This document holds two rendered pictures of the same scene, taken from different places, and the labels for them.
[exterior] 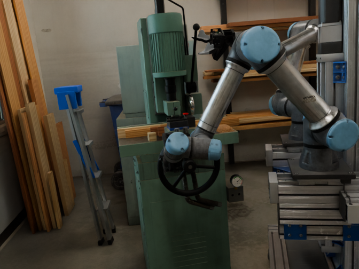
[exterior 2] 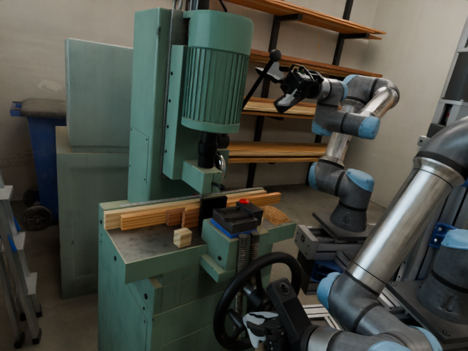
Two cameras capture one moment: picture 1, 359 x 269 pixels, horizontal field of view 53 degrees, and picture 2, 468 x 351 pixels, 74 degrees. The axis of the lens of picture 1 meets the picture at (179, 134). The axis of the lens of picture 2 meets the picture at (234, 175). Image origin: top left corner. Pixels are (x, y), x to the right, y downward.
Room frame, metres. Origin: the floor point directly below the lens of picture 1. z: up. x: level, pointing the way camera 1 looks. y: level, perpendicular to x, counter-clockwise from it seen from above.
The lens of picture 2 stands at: (1.02, 0.40, 1.36)
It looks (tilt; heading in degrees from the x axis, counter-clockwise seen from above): 18 degrees down; 331
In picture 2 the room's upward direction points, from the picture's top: 8 degrees clockwise
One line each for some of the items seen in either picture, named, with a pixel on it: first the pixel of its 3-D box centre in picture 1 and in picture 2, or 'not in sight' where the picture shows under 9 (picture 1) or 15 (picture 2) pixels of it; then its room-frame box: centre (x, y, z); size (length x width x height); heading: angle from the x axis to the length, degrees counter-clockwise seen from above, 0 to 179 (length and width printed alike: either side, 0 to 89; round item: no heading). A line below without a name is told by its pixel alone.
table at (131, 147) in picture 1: (178, 141); (216, 239); (1.79, 0.01, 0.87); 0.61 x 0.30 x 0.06; 100
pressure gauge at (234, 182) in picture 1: (236, 182); not in sight; (1.73, -0.27, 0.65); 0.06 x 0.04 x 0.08; 100
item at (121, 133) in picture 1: (173, 127); (197, 206); (1.91, 0.03, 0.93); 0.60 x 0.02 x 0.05; 100
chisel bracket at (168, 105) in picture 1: (172, 108); (201, 177); (1.91, 0.03, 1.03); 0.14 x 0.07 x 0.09; 10
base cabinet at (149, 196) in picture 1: (178, 217); (170, 321); (2.01, 0.05, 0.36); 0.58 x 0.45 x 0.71; 10
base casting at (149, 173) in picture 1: (172, 152); (179, 236); (2.01, 0.05, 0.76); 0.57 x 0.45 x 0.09; 10
